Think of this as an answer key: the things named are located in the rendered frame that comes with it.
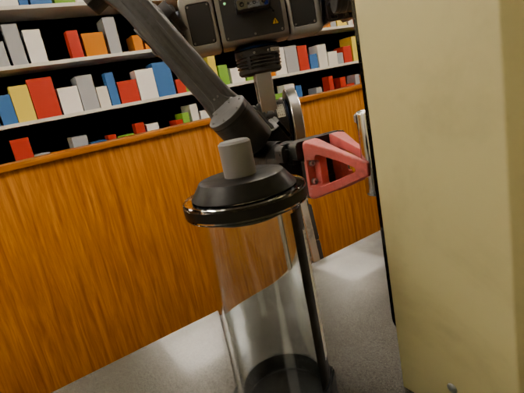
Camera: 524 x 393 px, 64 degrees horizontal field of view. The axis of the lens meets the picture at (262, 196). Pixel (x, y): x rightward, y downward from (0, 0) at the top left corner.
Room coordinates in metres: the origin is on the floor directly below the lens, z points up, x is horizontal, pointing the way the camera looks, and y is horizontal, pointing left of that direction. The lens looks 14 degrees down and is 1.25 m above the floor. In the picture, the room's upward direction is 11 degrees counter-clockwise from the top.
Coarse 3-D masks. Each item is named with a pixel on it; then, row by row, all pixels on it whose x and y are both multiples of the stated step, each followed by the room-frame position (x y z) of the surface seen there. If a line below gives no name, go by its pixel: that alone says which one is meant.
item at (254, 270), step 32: (288, 192) 0.32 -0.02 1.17; (192, 224) 0.33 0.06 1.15; (224, 224) 0.31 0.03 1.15; (256, 224) 0.31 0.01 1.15; (288, 224) 0.32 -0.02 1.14; (224, 256) 0.32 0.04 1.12; (256, 256) 0.31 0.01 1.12; (288, 256) 0.32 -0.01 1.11; (224, 288) 0.32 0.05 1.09; (256, 288) 0.31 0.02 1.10; (288, 288) 0.32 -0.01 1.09; (224, 320) 0.33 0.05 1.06; (256, 320) 0.31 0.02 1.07; (288, 320) 0.31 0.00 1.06; (256, 352) 0.31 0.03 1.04; (288, 352) 0.31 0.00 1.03; (256, 384) 0.32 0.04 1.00; (288, 384) 0.31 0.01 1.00; (320, 384) 0.33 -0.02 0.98
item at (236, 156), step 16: (224, 144) 0.35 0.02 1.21; (240, 144) 0.34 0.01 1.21; (224, 160) 0.35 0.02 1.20; (240, 160) 0.34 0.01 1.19; (224, 176) 0.36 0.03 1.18; (240, 176) 0.34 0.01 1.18; (256, 176) 0.33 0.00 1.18; (272, 176) 0.33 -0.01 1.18; (288, 176) 0.34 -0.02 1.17; (208, 192) 0.33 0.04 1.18; (224, 192) 0.32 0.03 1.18; (240, 192) 0.32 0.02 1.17; (256, 192) 0.32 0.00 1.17; (272, 192) 0.32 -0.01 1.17
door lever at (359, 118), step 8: (360, 112) 0.42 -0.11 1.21; (360, 120) 0.42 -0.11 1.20; (360, 128) 0.42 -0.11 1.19; (360, 136) 0.42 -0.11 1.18; (360, 144) 0.42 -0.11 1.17; (368, 144) 0.42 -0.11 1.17; (368, 152) 0.42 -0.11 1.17; (368, 160) 0.42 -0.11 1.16; (368, 184) 0.42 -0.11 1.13; (368, 192) 0.42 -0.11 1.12
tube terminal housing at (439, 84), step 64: (384, 0) 0.33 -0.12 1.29; (448, 0) 0.28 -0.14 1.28; (512, 0) 0.26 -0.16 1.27; (384, 64) 0.33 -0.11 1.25; (448, 64) 0.29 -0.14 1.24; (512, 64) 0.26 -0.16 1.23; (384, 128) 0.34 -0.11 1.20; (448, 128) 0.29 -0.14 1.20; (512, 128) 0.26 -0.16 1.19; (384, 192) 0.35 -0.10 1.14; (448, 192) 0.29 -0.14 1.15; (512, 192) 0.26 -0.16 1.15; (448, 256) 0.30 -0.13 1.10; (512, 256) 0.26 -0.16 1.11; (448, 320) 0.30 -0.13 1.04; (512, 320) 0.26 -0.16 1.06; (448, 384) 0.31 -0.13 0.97; (512, 384) 0.26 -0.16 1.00
